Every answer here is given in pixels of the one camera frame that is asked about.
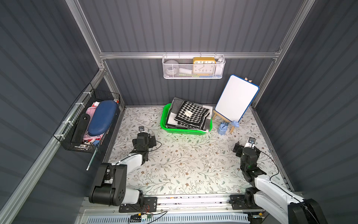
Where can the small circuit board with wires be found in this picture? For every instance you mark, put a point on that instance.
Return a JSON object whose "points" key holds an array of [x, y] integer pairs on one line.
{"points": [[139, 218]]}

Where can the pink items in basket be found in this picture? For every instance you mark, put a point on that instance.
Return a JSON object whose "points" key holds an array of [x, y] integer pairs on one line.
{"points": [[87, 139]]}

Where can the aluminium front rail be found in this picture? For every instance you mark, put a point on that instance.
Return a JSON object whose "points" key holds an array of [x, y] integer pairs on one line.
{"points": [[199, 203]]}

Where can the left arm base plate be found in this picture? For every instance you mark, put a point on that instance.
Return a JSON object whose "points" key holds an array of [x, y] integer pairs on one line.
{"points": [[144, 205]]}

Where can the yellow alarm clock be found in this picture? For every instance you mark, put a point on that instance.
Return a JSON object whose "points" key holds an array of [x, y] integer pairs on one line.
{"points": [[204, 66]]}

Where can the grey black checkered scarf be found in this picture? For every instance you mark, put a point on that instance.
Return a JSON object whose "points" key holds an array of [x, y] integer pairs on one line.
{"points": [[174, 109]]}

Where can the black wire side basket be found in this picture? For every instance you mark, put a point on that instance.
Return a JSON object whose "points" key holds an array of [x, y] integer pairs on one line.
{"points": [[65, 134]]}

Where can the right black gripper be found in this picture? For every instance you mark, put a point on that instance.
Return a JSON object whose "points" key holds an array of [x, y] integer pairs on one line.
{"points": [[249, 150]]}

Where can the green plastic basket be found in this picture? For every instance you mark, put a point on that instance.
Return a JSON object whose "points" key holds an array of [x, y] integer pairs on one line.
{"points": [[163, 120]]}

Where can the white board blue frame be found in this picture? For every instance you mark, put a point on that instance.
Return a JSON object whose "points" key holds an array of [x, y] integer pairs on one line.
{"points": [[237, 98]]}

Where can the white tape roll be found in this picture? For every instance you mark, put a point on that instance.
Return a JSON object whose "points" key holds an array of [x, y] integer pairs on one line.
{"points": [[171, 68]]}

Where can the white wire wall basket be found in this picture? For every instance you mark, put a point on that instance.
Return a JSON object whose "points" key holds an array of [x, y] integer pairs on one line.
{"points": [[186, 65]]}

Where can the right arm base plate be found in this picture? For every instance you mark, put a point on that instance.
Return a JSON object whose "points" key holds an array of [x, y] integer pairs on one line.
{"points": [[240, 201]]}

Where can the black white houndstooth scarf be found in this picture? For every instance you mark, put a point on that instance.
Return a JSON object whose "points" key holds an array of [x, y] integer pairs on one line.
{"points": [[192, 115]]}

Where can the black remote handle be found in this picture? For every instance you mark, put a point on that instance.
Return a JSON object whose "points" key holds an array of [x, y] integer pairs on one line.
{"points": [[80, 129]]}

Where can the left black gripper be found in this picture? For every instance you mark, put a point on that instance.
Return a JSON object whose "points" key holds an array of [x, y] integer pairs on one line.
{"points": [[143, 136]]}

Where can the small blue figurine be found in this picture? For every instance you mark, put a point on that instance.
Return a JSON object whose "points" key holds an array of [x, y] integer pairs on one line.
{"points": [[223, 127]]}

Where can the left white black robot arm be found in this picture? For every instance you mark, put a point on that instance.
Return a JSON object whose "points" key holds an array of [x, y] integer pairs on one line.
{"points": [[110, 183]]}

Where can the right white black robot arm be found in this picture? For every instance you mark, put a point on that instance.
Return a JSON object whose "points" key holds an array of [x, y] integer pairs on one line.
{"points": [[300, 210]]}

